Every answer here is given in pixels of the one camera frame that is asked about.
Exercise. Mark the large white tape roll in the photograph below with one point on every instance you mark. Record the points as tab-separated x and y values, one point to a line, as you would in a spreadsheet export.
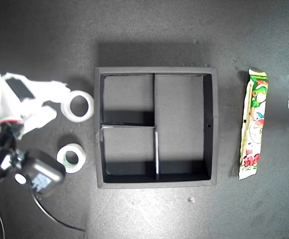
67	114

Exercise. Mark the green printed snack bar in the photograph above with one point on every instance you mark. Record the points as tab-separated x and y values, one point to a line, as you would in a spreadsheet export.
255	119

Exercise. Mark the small white tape roll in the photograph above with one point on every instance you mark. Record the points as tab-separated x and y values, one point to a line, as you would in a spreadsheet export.
82	155

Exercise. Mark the black tray with wells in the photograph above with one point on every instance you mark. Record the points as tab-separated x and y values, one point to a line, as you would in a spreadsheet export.
181	112

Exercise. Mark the small grey crumb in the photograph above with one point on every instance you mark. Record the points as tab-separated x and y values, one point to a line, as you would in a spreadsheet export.
191	199

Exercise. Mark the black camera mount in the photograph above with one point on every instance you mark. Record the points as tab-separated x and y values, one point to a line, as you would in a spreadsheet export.
0	164

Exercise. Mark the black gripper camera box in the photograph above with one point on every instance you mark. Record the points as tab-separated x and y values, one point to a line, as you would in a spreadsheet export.
42	171

